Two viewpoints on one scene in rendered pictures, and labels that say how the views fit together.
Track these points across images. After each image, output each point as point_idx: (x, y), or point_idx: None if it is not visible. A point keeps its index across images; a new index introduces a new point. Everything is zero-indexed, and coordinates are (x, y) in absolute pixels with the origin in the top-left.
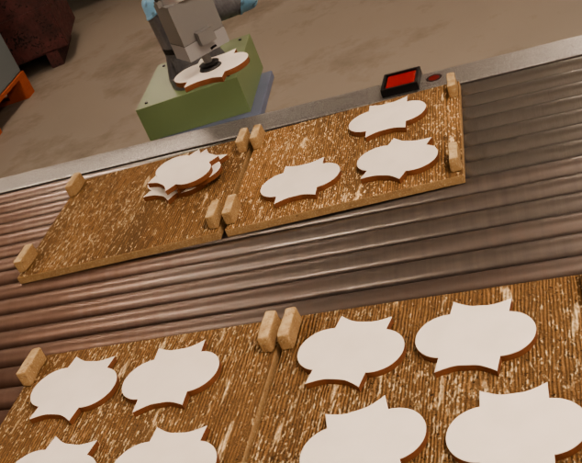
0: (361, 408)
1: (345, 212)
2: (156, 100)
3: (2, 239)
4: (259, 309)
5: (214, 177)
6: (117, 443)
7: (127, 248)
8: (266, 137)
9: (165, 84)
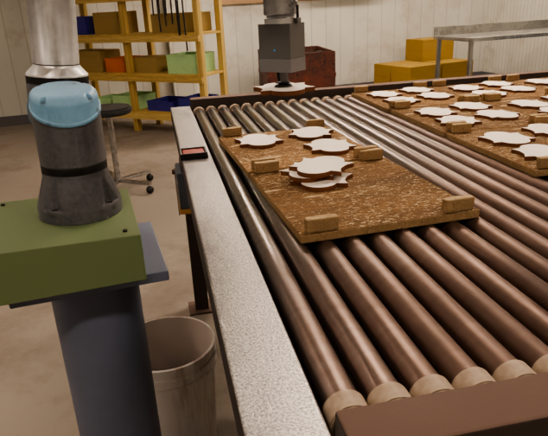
0: (481, 118)
1: None
2: (126, 225)
3: (418, 266)
4: (439, 144)
5: None
6: None
7: (413, 176)
8: None
9: (73, 230)
